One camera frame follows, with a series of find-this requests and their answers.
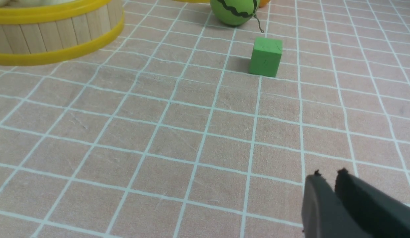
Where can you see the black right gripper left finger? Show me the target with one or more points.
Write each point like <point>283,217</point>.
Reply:
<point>323,214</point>

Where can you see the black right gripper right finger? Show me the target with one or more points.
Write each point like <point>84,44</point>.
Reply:
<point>375,212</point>

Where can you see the yellow bamboo steamer tray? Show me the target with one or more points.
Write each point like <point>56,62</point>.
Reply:
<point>39,35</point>

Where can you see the green foam cube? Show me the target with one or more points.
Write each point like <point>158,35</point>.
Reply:
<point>266,57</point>

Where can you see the pink checkered tablecloth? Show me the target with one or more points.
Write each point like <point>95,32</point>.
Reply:
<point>165,134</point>

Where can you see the orange toy pear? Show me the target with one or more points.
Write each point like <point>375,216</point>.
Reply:
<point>263,3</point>

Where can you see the green toy watermelon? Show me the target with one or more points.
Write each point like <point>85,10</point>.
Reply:
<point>236,12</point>

